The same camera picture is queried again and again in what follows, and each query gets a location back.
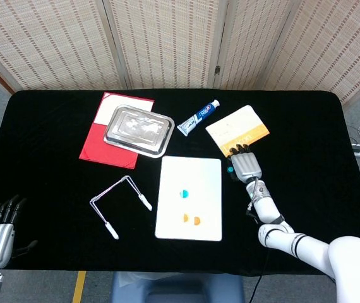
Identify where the white yellow Lexicon book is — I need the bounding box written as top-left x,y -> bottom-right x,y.
205,105 -> 270,157

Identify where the woven folding screen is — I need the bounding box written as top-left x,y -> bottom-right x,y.
0,0 -> 360,104

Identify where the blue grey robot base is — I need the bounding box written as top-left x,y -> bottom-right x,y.
110,271 -> 246,303

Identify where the wire book stand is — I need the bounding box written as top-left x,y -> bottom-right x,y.
89,175 -> 153,241

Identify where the blue white toothpaste tube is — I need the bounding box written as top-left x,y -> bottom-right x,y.
176,99 -> 221,137

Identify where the white paper sheet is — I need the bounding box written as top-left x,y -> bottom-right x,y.
96,95 -> 154,127

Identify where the black tablecloth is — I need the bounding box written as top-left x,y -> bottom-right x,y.
0,90 -> 360,278

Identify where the white magnetic board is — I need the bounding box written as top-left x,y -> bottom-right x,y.
154,155 -> 223,242

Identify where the stainless steel tray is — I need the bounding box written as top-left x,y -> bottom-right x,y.
103,105 -> 175,158

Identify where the red paper folder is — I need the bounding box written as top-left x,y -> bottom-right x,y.
78,92 -> 155,170

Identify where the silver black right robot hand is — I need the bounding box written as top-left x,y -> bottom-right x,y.
226,143 -> 262,184

